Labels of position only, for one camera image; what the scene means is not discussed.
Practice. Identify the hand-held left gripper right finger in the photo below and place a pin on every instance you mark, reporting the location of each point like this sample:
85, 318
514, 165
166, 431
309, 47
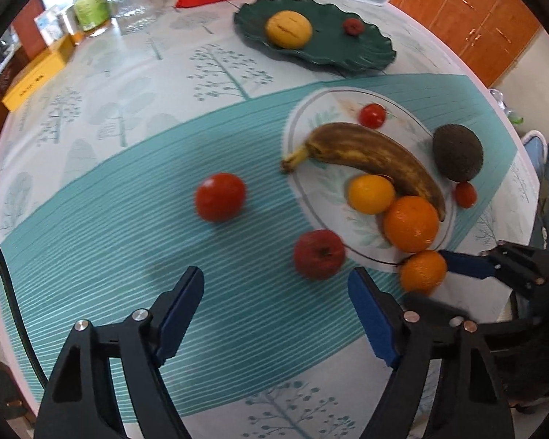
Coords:
375, 322

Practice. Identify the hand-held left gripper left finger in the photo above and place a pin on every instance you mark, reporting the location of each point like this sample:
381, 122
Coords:
178, 313

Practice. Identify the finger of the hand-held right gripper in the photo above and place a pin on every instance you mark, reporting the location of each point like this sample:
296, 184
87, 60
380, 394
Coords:
432, 304
464, 264

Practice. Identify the orange mandarin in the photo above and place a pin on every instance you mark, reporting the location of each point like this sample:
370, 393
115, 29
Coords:
422, 272
411, 225

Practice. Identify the red cherry tomato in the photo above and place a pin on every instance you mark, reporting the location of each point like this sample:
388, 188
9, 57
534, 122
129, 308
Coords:
373, 116
465, 195

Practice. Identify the red apple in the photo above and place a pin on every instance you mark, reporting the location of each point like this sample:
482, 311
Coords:
319, 254

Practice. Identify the dark avocado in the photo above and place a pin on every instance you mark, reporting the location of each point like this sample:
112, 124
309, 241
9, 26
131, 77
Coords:
457, 152

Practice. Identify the yellow-orange mandarin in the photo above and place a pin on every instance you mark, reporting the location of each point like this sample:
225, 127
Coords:
370, 193

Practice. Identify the large red tomato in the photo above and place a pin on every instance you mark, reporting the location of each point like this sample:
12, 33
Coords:
220, 197

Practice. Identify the brown spotted banana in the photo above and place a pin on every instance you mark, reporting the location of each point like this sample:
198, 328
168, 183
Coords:
370, 151

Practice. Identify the green wavy plate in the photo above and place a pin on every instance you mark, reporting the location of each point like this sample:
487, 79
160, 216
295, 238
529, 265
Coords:
329, 52

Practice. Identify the red strawberry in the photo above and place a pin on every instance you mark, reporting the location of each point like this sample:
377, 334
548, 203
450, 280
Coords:
352, 27

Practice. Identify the yellow lemon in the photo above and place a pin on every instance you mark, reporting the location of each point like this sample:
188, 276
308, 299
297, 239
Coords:
288, 29

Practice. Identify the blue white chair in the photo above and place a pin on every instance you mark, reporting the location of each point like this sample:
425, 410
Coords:
537, 146

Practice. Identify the tree print tablecloth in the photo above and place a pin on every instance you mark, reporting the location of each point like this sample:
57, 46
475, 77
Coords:
119, 114

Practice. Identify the orange wooden cabinets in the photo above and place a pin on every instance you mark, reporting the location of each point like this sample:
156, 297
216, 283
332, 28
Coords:
476, 18

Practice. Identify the yellow flat box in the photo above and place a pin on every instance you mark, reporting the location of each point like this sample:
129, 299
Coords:
36, 77

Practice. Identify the clear ribbed glass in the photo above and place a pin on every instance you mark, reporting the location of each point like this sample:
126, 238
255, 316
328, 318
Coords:
130, 7

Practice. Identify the silver can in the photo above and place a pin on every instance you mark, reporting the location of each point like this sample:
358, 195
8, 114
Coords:
66, 23

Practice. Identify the small white carton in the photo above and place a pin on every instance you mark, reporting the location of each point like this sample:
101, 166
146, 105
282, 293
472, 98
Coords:
48, 23

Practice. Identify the brown wooden sideboard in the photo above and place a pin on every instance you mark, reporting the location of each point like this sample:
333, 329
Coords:
27, 27

